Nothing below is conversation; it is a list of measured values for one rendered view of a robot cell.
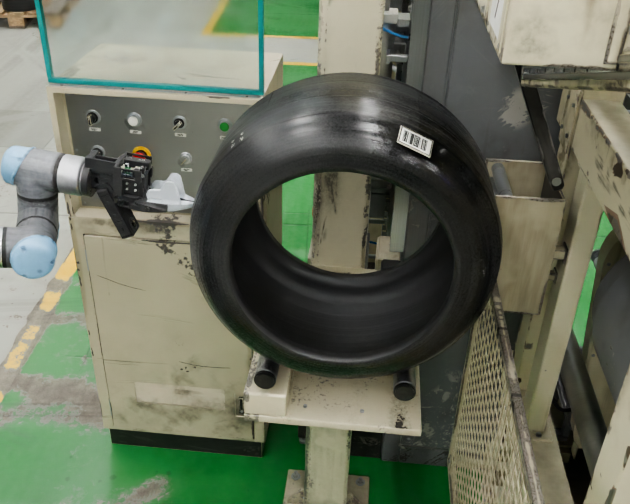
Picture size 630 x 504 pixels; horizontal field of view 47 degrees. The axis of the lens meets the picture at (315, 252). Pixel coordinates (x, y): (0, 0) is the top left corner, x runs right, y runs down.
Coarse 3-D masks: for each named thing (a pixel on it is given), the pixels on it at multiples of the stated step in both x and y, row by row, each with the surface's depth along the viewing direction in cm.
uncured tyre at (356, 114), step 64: (256, 128) 123; (320, 128) 118; (384, 128) 117; (448, 128) 126; (256, 192) 122; (448, 192) 119; (192, 256) 135; (256, 256) 161; (448, 256) 156; (256, 320) 138; (320, 320) 161; (384, 320) 160; (448, 320) 132
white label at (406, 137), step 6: (402, 126) 118; (402, 132) 117; (408, 132) 117; (414, 132) 118; (402, 138) 116; (408, 138) 116; (414, 138) 117; (420, 138) 118; (426, 138) 118; (402, 144) 115; (408, 144) 116; (414, 144) 116; (420, 144) 117; (426, 144) 117; (432, 144) 118; (414, 150) 116; (420, 150) 116; (426, 150) 116
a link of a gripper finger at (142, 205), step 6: (144, 198) 136; (132, 204) 135; (138, 204) 135; (144, 204) 135; (150, 204) 135; (156, 204) 136; (162, 204) 136; (138, 210) 135; (144, 210) 135; (150, 210) 135; (156, 210) 136; (162, 210) 136
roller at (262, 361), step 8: (264, 360) 148; (256, 368) 148; (264, 368) 146; (272, 368) 146; (256, 376) 145; (264, 376) 145; (272, 376) 145; (256, 384) 146; (264, 384) 146; (272, 384) 146
